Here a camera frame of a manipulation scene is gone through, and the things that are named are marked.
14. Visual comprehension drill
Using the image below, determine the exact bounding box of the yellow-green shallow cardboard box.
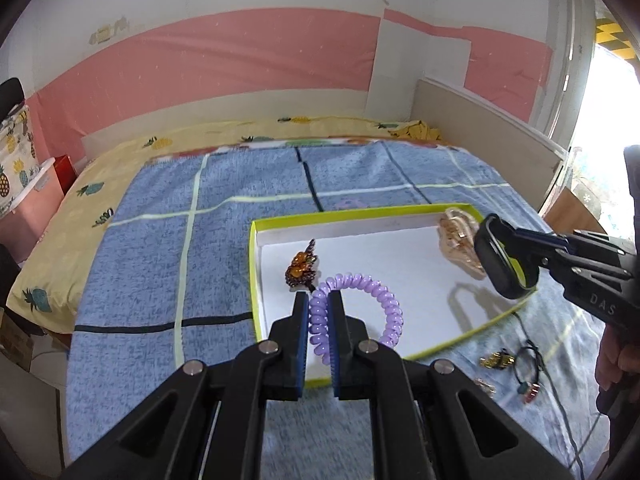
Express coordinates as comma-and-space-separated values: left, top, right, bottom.
248, 203, 538, 388

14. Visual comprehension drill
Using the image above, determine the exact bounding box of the purple spiral hair tie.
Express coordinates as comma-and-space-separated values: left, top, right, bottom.
308, 273, 404, 368

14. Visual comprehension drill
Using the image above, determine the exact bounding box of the red box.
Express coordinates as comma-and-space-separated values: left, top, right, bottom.
52, 155, 78, 196

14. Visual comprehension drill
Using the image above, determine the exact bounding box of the amber brown beaded hair clip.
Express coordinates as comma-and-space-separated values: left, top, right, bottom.
285, 239, 319, 291

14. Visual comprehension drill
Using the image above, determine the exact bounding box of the black cable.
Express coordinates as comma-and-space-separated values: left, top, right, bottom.
512, 310, 586, 480

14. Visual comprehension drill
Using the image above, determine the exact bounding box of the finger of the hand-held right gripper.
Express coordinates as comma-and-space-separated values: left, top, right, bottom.
502, 225, 573, 255
536, 254, 571, 275

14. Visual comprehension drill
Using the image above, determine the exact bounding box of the blue plaid blanket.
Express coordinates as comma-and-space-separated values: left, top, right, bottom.
65, 140, 608, 480

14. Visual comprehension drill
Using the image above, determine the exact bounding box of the pineapple print storage bag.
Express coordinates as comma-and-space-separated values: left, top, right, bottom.
0, 105, 41, 218

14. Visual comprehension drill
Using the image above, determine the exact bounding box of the beige translucent claw clip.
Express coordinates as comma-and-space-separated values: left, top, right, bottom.
438, 206, 487, 277

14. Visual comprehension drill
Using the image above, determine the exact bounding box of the beige bed headboard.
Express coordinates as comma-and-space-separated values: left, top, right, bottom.
410, 77, 568, 211

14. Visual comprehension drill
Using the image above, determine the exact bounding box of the person's right hand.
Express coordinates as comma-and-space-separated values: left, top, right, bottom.
595, 327, 640, 413

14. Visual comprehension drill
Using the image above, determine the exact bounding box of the black wrist band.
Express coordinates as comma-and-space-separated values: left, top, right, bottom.
473, 214, 542, 301

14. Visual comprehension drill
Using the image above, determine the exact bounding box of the pink plastic storage box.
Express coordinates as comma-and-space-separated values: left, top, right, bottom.
0, 157, 66, 261

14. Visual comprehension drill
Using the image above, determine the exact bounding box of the black bag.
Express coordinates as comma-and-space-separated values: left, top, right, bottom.
0, 77, 26, 116

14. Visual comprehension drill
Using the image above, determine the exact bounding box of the yellow pineapple print bed sheet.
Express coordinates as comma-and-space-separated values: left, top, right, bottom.
7, 116, 451, 333

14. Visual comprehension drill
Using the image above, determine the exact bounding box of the yellow black striped tape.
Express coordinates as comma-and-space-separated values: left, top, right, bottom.
595, 17, 638, 61

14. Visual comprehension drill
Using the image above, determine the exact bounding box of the wooden board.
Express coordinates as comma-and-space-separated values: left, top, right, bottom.
542, 187, 601, 236

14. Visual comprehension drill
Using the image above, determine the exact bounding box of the black hair tie with charm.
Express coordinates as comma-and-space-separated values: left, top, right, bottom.
514, 341, 545, 405

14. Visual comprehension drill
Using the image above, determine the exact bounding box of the small gold hair clip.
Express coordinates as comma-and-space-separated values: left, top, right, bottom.
480, 349, 516, 370

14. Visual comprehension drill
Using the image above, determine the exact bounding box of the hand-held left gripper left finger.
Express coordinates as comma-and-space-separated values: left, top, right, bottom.
60, 291, 310, 480

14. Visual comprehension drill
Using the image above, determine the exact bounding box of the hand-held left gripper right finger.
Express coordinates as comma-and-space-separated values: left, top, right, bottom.
329, 290, 576, 480

